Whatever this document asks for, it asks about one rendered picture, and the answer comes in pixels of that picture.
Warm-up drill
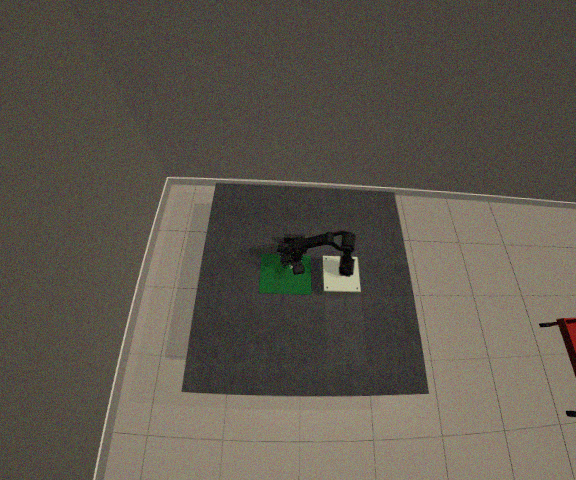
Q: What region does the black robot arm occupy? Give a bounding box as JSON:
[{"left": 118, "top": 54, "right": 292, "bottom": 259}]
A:
[{"left": 277, "top": 230, "right": 355, "bottom": 277}]

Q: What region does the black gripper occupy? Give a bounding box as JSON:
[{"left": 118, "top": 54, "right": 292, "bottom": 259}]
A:
[{"left": 291, "top": 254, "right": 305, "bottom": 275}]

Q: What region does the green circuit board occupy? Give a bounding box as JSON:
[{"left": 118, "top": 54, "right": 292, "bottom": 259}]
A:
[{"left": 259, "top": 254, "right": 312, "bottom": 295}]

